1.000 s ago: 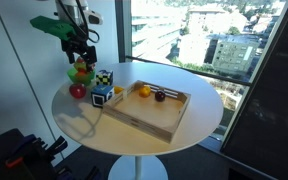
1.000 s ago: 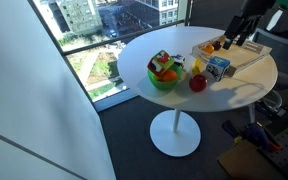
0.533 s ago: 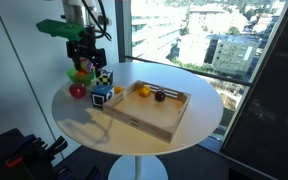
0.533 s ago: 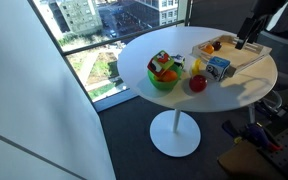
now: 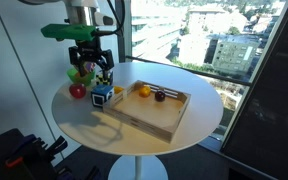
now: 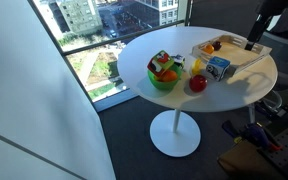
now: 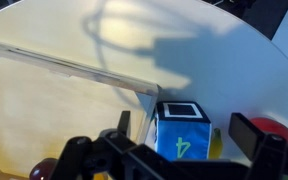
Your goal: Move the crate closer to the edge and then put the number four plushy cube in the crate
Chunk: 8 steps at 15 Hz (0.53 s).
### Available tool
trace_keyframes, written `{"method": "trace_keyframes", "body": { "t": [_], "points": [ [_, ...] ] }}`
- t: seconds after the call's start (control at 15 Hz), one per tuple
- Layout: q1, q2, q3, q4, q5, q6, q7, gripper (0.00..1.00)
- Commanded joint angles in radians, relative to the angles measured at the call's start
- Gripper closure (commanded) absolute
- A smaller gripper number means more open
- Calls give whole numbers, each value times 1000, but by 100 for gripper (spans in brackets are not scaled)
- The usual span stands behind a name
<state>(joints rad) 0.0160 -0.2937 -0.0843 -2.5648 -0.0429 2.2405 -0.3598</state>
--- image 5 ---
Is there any dark red toy plum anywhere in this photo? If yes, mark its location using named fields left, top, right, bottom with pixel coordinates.
left=154, top=89, right=167, bottom=103

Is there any checkered black yellow plush cube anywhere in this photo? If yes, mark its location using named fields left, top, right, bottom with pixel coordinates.
left=95, top=69, right=114, bottom=87

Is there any blue number four plush cube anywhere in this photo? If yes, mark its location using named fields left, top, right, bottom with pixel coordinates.
left=90, top=84, right=115, bottom=109

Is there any white round table pedestal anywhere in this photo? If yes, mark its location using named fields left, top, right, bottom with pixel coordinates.
left=107, top=154, right=169, bottom=180

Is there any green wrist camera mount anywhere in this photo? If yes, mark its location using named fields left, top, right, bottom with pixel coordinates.
left=40, top=23, right=99, bottom=43

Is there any orange toy fruit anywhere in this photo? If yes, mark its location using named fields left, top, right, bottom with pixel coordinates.
left=138, top=85, right=152, bottom=99

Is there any wooden slatted crate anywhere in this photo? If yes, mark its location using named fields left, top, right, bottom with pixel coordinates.
left=102, top=79, right=192, bottom=144

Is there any black tool box with clamps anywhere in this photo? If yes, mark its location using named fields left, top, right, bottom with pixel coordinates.
left=0, top=128, right=70, bottom=180

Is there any red toy apple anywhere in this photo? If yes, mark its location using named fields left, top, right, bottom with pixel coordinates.
left=68, top=82, right=87, bottom=100

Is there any black flat panel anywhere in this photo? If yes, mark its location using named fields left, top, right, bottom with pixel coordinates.
left=220, top=0, right=288, bottom=180

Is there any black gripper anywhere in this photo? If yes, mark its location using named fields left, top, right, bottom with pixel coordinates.
left=68, top=39, right=115, bottom=80

